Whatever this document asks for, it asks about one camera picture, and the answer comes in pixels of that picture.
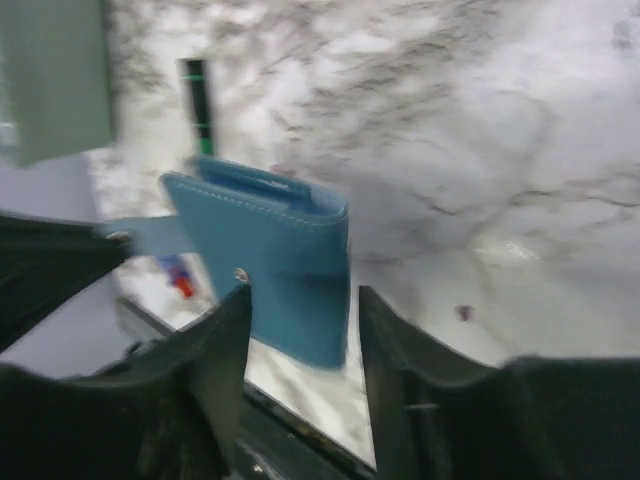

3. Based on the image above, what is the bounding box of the blue red screwdriver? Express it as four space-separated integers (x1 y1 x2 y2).
157 255 196 298

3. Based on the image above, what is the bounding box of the green black screwdriver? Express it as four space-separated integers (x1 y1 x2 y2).
180 58 216 155

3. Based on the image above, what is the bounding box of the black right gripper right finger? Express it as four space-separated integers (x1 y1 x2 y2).
359 286 639 479

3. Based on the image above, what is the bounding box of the clear plastic storage box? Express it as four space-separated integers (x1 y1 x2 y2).
1 0 115 168

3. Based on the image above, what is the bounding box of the blue leather card holder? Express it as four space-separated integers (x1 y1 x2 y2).
99 153 351 370

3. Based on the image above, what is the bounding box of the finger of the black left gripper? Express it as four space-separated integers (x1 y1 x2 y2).
1 213 132 345

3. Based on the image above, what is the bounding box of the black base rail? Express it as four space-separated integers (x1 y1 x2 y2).
230 383 375 480

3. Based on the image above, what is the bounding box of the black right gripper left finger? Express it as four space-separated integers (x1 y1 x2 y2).
1 286 252 479

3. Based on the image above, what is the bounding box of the aluminium frame rail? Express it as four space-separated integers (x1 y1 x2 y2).
115 297 174 342

